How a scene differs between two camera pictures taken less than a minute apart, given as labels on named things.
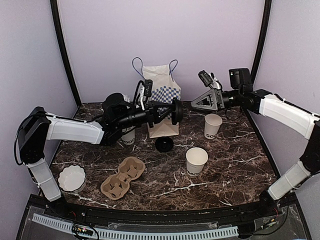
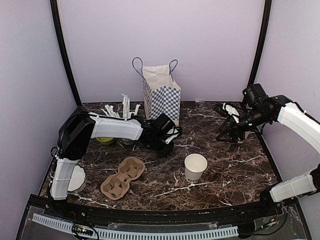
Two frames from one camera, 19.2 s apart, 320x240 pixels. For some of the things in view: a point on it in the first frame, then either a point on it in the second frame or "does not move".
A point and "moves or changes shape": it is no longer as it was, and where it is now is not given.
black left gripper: [152, 111] to [165, 152]
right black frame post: [267, 19] does not move
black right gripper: [216, 98] to [233, 127]
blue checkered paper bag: [165, 89] does not move
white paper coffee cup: [196, 158] moves or changes shape
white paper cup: [212, 123] to [246, 134]
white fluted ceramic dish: [72, 178] does not move
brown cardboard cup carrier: [115, 186] does not move
